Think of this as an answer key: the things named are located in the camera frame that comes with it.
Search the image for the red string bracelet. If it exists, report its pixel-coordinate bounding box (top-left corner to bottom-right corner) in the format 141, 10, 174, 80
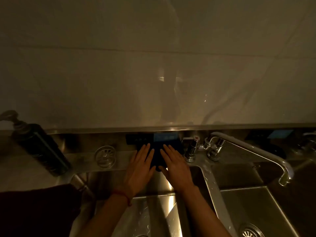
111, 190, 133, 207

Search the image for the person's left hand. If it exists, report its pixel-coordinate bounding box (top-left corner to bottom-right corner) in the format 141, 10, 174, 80
115, 143, 156, 198

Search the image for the small chrome tap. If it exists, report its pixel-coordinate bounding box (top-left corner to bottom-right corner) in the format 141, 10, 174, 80
182, 135, 200, 163

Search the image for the round metal strainer plug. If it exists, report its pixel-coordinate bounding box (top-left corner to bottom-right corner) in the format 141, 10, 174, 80
94, 145, 117, 169

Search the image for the round black sink stopper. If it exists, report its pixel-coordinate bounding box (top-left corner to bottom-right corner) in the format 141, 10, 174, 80
261, 143, 287, 160

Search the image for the dark brown towel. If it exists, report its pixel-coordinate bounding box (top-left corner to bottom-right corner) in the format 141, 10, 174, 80
0, 184, 82, 237

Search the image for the person's right hand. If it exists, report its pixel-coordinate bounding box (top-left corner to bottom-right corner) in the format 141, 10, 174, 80
158, 144, 196, 195

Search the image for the blue cleaning cloth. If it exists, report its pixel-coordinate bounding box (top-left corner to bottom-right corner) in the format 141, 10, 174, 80
143, 142, 184, 172

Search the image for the person's left forearm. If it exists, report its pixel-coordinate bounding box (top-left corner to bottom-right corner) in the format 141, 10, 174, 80
78, 191, 135, 237

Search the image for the dark pump bottle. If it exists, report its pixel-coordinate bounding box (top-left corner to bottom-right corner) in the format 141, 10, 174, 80
0, 110, 72, 177

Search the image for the black label plate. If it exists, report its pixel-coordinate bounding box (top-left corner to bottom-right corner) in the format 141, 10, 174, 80
246, 130, 272, 144
125, 134, 155, 146

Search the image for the stainless steel sink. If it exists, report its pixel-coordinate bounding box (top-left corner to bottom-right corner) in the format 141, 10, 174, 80
0, 123, 316, 237

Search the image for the blue label plate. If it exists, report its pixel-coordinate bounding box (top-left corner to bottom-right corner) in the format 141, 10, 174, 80
267, 130, 294, 139
153, 132, 179, 142

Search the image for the person's right forearm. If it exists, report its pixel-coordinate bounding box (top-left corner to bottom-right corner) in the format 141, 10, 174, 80
175, 186, 232, 237

